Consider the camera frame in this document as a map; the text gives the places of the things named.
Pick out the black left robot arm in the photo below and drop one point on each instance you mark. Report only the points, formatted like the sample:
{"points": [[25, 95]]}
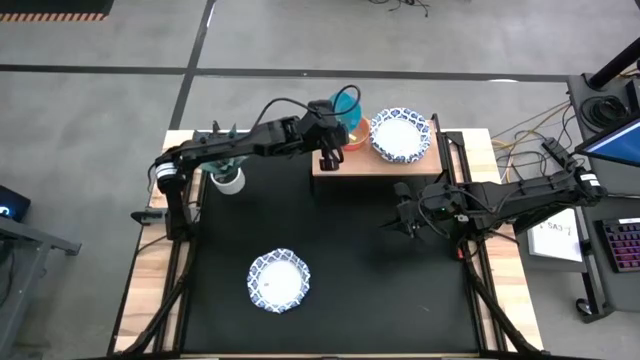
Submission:
{"points": [[225, 145]]}

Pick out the backlit computer keyboard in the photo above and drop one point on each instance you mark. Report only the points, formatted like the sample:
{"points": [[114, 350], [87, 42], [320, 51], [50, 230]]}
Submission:
{"points": [[625, 245]]}

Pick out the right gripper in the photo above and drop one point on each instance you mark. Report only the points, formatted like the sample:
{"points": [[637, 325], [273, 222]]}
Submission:
{"points": [[435, 210]]}

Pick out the monitor with blue screen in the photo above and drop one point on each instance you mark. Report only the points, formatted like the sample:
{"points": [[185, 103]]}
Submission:
{"points": [[620, 145]]}

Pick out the blue plastic cup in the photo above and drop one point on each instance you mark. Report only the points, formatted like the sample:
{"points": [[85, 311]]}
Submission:
{"points": [[350, 117]]}

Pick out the black round pole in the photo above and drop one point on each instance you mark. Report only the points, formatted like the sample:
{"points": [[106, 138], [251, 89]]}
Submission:
{"points": [[617, 62]]}

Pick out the black power strip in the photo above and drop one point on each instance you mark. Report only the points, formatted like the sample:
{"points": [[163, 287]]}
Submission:
{"points": [[557, 151]]}

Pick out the black mat with hazard stripe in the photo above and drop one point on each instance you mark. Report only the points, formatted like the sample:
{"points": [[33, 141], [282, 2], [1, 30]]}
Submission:
{"points": [[50, 6]]}

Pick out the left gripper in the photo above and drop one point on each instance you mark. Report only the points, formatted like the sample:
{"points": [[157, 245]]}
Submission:
{"points": [[320, 135]]}

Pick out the grey computer desk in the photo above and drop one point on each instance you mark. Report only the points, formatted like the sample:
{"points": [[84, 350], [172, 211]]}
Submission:
{"points": [[620, 295]]}

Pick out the black device with blue light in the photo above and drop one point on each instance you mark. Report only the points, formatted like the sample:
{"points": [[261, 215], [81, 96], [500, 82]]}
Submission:
{"points": [[12, 200]]}

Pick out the orange plastic bowl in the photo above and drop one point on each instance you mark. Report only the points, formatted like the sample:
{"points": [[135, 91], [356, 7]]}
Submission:
{"points": [[362, 142]]}

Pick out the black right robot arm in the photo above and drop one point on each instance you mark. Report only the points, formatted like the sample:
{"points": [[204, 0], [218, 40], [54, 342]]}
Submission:
{"points": [[525, 197]]}

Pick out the grey metal cart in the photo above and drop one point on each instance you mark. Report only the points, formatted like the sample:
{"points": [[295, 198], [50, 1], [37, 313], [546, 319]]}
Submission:
{"points": [[45, 240]]}

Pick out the green plant in white pot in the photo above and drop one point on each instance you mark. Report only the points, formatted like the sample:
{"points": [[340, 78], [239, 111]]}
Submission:
{"points": [[227, 182]]}

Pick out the white handwritten board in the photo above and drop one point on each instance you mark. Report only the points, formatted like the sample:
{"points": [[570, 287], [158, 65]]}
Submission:
{"points": [[555, 245]]}

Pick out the blue patterned paper bowl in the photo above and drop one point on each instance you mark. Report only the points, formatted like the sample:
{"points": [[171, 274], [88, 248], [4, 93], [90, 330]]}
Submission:
{"points": [[277, 282], [400, 137]]}

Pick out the wooden shelf with black frame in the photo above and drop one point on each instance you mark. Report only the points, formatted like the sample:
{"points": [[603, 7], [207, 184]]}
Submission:
{"points": [[370, 165]]}

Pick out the black aluminium table frame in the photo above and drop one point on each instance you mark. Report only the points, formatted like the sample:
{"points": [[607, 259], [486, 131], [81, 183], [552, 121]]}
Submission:
{"points": [[175, 295]]}

